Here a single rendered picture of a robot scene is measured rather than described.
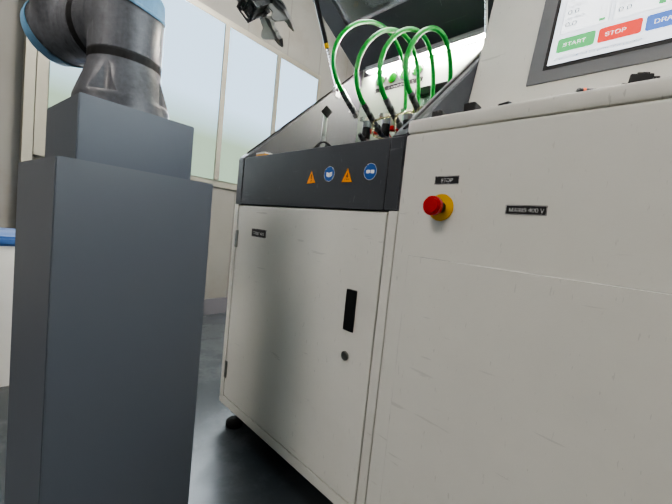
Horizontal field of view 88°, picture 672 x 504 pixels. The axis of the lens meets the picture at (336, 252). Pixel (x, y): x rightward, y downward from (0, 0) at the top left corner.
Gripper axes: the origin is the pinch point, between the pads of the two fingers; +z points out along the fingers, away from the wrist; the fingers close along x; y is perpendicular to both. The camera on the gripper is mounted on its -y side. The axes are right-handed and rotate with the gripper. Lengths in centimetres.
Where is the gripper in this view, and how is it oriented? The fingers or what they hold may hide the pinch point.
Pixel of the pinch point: (287, 34)
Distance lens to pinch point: 125.5
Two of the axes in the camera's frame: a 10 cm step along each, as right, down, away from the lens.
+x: 5.5, -1.1, -8.3
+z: 5.9, 7.5, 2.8
